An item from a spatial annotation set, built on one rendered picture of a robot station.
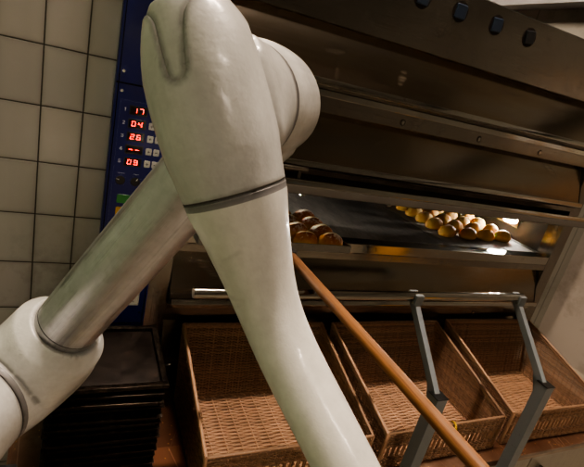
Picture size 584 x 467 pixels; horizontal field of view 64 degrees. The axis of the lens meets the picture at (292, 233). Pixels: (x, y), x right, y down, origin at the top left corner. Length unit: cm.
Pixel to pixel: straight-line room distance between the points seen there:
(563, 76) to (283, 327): 190
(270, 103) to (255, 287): 17
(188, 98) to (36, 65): 101
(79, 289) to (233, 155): 40
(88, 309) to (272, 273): 38
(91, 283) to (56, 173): 76
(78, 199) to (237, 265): 107
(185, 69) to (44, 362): 54
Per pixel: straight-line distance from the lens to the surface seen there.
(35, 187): 145
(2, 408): 81
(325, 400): 44
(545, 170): 233
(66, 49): 138
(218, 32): 41
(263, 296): 43
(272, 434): 171
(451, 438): 93
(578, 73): 228
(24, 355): 82
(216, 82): 40
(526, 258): 246
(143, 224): 64
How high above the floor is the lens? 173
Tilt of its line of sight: 19 degrees down
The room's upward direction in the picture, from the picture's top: 14 degrees clockwise
